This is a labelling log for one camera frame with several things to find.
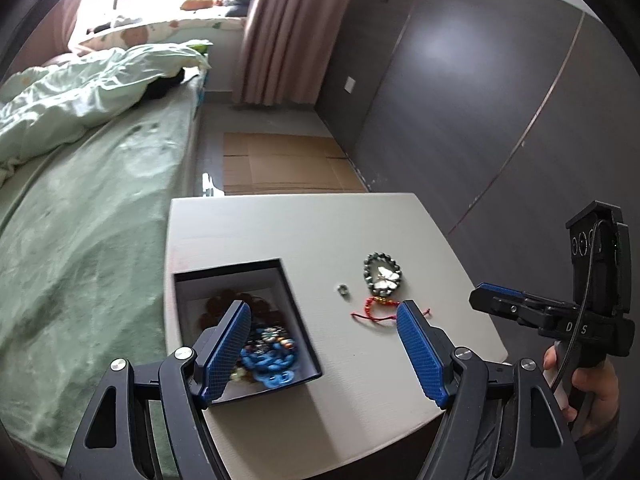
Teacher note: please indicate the pink curtain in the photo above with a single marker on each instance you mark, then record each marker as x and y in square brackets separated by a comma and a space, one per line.
[70, 5]
[295, 30]

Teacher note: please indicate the bed with green sheet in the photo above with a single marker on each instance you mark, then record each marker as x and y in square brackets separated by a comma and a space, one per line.
[90, 240]

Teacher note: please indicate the black jewelry box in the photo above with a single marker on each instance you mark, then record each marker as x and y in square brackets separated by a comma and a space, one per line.
[300, 320]

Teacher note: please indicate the white bedside table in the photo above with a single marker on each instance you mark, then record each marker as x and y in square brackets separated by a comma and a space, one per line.
[300, 230]

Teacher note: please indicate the black and white socks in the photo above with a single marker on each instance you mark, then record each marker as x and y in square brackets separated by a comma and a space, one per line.
[112, 23]

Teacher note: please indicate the green plush toy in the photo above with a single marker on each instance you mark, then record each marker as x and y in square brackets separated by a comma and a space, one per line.
[200, 48]

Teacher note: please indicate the small white plastic object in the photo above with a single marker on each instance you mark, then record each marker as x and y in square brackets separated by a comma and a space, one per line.
[210, 185]

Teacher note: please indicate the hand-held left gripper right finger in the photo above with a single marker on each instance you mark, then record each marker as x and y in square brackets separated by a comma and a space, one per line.
[420, 355]

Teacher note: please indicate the printed windowsill cushion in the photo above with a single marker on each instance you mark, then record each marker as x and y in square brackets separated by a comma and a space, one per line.
[165, 30]

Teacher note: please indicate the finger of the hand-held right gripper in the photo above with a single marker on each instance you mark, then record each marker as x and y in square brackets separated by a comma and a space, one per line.
[505, 307]
[500, 288]

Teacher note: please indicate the orange plush toy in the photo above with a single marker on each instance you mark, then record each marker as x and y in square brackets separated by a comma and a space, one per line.
[197, 4]

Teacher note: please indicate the pale green duvet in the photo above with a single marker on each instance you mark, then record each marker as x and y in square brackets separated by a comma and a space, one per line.
[75, 95]

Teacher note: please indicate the flat brown cardboard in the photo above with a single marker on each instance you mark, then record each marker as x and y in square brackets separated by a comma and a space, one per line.
[285, 160]

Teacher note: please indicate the person's right hand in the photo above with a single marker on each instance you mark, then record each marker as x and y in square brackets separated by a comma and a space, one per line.
[597, 390]

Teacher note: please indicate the person's right forearm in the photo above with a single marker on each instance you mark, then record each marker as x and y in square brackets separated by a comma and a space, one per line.
[600, 447]

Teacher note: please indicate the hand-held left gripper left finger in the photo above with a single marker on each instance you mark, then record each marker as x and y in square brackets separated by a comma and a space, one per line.
[225, 355]

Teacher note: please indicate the white wall socket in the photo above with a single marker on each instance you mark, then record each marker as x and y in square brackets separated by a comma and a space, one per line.
[350, 84]

